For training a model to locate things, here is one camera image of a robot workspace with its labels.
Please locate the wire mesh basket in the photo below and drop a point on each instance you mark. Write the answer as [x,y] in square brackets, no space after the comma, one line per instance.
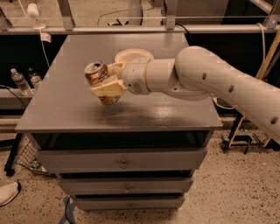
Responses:
[26,158]

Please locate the white shoe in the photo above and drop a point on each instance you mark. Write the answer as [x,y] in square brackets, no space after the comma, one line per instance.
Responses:
[9,192]

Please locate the clear water bottle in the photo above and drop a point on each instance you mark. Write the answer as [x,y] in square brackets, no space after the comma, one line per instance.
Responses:
[34,77]
[21,82]

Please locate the white paper bowl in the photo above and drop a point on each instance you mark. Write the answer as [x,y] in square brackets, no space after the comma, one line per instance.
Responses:
[131,54]

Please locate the clear water bottle left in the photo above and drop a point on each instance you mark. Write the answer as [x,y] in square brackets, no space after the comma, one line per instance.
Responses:
[21,82]

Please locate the metal railing frame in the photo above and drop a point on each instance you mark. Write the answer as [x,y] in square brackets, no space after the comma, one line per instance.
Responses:
[138,16]

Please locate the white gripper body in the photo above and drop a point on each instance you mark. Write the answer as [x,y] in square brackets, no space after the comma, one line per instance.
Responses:
[135,75]

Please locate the crushed orange soda can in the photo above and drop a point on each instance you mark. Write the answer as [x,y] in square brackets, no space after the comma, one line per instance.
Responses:
[96,72]

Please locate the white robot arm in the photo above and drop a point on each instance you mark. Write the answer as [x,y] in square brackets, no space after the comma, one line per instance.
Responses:
[193,75]

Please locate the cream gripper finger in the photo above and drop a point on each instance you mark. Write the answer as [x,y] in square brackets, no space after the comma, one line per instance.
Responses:
[116,69]
[111,86]

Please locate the clear water bottle right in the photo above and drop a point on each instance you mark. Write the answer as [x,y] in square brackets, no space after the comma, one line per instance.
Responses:
[34,77]

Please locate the wheeled cart frame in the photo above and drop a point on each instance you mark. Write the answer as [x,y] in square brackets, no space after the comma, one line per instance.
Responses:
[246,140]

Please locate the grey drawer cabinet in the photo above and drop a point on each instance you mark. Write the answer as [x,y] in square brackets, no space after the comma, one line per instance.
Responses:
[138,153]

